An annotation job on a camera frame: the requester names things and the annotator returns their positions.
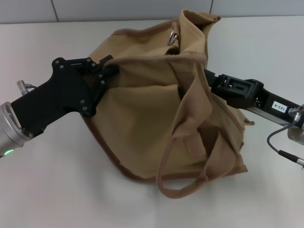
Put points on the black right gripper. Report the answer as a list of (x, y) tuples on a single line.
[(256, 97)]

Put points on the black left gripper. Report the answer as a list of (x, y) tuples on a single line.
[(59, 92)]

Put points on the khaki canvas food bag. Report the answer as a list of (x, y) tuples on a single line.
[(142, 107)]

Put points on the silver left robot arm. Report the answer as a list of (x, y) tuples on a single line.
[(9, 128)]

